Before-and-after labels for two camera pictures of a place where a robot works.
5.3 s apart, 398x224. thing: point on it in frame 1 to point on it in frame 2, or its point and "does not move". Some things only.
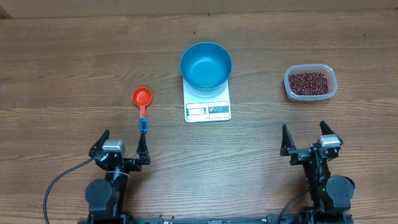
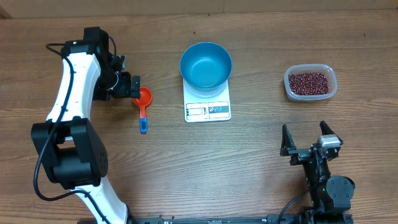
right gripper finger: x=326 y=130 does not move
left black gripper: x=142 y=150 to x=125 y=89
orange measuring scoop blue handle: x=142 y=96 does not move
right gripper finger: x=288 y=143 does not move
